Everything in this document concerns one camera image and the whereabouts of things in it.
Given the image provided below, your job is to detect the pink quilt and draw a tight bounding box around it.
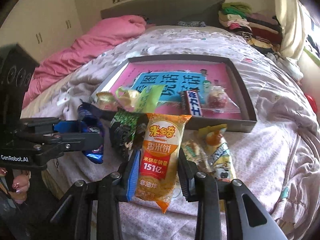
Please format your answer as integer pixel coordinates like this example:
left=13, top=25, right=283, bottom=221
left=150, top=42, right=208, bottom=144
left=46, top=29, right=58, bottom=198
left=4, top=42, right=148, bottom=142
left=22, top=15, right=147, bottom=108

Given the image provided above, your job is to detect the white crumpled cloth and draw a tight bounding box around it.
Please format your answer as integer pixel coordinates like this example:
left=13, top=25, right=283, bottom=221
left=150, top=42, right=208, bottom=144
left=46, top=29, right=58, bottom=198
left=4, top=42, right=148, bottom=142
left=281, top=52, right=304, bottom=82

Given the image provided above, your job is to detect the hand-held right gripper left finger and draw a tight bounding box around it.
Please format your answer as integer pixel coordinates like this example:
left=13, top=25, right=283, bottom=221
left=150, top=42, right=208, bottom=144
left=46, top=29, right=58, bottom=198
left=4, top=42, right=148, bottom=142
left=44, top=150, right=142, bottom=240

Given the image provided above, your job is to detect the brown chocolate bar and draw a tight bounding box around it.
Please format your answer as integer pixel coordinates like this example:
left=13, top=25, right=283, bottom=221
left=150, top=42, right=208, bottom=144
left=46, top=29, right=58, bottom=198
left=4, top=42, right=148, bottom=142
left=180, top=90, right=204, bottom=117

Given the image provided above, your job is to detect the yellow cartoon snack packet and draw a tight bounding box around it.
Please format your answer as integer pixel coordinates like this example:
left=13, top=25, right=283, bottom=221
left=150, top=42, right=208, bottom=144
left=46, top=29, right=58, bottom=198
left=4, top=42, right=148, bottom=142
left=199, top=124, right=238, bottom=183

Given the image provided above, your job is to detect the grey headboard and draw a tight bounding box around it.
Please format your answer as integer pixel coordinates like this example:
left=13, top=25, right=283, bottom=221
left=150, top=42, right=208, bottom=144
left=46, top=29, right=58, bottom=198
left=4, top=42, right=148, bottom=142
left=100, top=0, right=225, bottom=28

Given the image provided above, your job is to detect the tan bed sheet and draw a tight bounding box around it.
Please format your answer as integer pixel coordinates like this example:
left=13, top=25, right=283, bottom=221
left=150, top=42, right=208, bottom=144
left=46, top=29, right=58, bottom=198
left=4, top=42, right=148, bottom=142
left=21, top=79, right=75, bottom=117

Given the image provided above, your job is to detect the orange rice cracker packet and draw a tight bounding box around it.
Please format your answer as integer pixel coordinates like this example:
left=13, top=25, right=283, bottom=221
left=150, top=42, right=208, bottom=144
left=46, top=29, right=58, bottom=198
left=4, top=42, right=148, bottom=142
left=135, top=113, right=193, bottom=214

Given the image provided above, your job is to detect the cream curtain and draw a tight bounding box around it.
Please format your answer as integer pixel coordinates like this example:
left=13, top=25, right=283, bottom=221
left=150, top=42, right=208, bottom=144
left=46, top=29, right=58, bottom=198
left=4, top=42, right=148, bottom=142
left=272, top=0, right=309, bottom=58

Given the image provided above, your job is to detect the red plastic bag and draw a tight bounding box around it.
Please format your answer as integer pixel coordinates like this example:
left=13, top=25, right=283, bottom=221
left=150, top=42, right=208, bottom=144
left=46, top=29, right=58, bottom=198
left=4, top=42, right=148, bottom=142
left=304, top=94, right=318, bottom=114

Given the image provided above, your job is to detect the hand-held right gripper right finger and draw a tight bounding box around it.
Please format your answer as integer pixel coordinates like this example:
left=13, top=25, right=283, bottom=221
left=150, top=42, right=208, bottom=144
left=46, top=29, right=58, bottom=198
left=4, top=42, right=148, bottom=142
left=178, top=151, right=288, bottom=240

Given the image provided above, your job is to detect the pile of folded clothes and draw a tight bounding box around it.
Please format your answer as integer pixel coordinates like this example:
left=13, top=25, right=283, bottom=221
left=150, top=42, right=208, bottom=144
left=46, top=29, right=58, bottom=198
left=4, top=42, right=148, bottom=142
left=218, top=2, right=284, bottom=55

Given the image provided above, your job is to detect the green windowsill mat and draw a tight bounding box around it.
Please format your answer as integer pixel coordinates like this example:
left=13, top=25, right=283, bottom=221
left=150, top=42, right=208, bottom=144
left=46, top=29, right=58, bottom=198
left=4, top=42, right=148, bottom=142
left=304, top=47, right=320, bottom=67

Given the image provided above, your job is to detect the small shiny snack packet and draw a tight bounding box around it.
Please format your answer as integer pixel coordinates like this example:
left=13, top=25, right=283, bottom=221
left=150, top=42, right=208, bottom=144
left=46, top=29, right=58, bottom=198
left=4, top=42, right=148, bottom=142
left=96, top=91, right=120, bottom=111

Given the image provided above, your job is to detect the dark green snack packet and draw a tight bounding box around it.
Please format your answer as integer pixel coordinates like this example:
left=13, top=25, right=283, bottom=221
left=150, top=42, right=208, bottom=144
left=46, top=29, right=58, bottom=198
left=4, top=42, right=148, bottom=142
left=110, top=107, right=148, bottom=162

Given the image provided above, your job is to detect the colourful clothes heap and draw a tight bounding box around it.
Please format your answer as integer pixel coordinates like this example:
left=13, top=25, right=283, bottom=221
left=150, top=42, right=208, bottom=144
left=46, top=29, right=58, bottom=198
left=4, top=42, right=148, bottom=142
left=306, top=34, right=320, bottom=53

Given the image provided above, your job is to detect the dark shallow tray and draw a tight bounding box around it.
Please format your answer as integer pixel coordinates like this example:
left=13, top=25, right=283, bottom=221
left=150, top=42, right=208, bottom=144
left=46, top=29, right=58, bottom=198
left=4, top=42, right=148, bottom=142
left=90, top=54, right=258, bottom=133

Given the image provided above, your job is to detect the blue cookie packet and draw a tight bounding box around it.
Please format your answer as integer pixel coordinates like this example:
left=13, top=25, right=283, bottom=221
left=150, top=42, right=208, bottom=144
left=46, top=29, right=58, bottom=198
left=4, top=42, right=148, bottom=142
left=77, top=102, right=105, bottom=165

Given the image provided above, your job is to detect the person's left hand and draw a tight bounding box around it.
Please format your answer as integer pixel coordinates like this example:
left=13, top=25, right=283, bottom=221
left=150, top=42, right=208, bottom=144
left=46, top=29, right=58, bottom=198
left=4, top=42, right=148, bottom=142
left=10, top=169, right=32, bottom=203

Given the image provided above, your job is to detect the green yellow chips packet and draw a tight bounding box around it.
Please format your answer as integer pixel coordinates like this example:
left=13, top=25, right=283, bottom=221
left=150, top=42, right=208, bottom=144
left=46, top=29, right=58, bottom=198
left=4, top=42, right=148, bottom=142
left=115, top=84, right=166, bottom=114

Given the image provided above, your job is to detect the pink book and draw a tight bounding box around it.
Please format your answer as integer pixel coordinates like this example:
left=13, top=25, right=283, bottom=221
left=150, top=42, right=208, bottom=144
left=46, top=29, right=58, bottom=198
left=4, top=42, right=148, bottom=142
left=107, top=62, right=242, bottom=117

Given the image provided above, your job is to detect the dark patterned cloth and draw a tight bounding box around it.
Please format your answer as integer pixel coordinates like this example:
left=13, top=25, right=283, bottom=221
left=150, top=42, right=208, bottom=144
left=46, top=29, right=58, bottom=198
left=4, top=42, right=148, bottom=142
left=176, top=20, right=207, bottom=27

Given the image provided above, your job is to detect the floral pale pink blanket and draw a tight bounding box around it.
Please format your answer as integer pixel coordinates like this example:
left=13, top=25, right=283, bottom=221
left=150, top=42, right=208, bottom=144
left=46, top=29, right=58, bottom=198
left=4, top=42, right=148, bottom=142
left=21, top=26, right=320, bottom=240

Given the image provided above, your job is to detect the clear green-printed pastry packet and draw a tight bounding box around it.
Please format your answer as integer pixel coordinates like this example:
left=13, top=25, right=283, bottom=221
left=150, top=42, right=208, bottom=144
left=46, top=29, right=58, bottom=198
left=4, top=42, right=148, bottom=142
left=181, top=137, right=213, bottom=173

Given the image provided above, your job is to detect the clear-wrapped round candy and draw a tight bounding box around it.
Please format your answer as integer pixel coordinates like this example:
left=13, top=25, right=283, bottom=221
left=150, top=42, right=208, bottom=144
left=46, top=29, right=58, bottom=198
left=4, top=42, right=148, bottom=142
left=200, top=85, right=242, bottom=117

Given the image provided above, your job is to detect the cream wardrobe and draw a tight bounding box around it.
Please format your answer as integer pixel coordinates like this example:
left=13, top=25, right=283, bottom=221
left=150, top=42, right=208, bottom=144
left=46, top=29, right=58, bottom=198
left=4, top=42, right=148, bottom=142
left=0, top=0, right=84, bottom=63

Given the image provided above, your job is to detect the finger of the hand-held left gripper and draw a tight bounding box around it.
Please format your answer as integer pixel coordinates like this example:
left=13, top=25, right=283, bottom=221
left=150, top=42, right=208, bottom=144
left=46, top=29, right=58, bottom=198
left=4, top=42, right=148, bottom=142
left=15, top=117, right=83, bottom=144
left=34, top=131, right=103, bottom=167

